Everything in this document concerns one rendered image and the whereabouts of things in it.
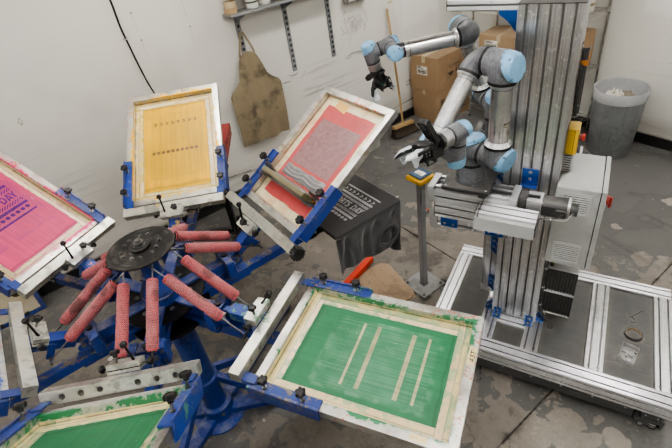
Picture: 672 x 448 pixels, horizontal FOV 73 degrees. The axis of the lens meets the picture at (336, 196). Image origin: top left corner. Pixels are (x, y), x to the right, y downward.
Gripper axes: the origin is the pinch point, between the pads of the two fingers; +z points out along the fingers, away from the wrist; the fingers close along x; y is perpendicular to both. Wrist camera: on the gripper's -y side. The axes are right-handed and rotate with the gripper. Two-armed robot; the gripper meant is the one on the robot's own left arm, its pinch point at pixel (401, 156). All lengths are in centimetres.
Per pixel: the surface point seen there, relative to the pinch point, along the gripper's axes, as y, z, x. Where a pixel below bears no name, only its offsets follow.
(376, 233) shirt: 78, -29, 69
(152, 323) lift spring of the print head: 44, 96, 54
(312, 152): 23, -13, 89
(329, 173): 29, -9, 69
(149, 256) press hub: 27, 85, 74
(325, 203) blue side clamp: 34, 6, 54
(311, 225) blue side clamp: 42, 16, 55
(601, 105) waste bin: 103, -313, 86
